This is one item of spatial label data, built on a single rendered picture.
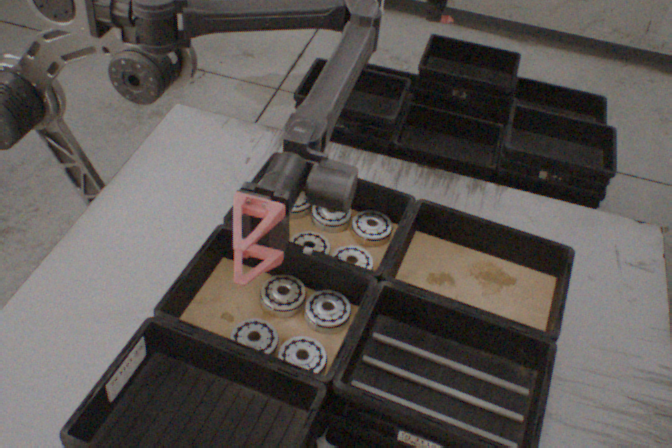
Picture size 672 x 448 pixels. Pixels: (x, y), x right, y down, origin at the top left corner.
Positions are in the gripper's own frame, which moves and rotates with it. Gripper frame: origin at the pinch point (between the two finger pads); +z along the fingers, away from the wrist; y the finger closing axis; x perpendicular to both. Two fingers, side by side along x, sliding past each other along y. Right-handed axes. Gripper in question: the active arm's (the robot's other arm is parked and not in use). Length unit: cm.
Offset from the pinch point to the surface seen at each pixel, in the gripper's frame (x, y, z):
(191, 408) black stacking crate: 16, 62, -12
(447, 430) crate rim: -33, 52, -18
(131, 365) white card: 30, 56, -14
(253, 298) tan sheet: 14, 62, -42
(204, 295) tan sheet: 25, 62, -40
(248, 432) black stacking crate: 4, 62, -11
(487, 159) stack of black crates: -35, 108, -175
